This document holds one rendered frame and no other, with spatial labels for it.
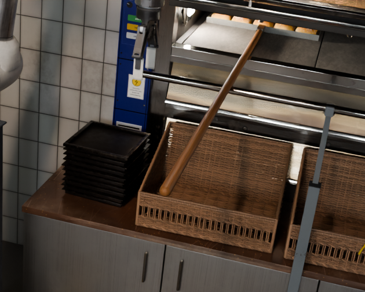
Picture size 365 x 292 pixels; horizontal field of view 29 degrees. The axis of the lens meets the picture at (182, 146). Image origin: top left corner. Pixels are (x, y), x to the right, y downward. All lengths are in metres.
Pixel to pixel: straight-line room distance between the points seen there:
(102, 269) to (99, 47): 0.96
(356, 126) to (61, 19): 1.35
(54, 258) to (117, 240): 0.30
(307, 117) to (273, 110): 0.15
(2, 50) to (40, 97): 0.79
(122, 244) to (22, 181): 0.89
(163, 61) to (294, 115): 0.61
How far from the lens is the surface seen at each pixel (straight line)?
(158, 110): 3.15
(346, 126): 3.03
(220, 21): 3.49
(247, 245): 2.77
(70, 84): 3.26
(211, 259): 2.77
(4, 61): 2.60
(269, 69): 2.99
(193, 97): 3.08
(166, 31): 3.04
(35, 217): 2.94
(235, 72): 2.72
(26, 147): 3.47
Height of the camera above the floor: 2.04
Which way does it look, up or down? 24 degrees down
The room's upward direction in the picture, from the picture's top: 7 degrees clockwise
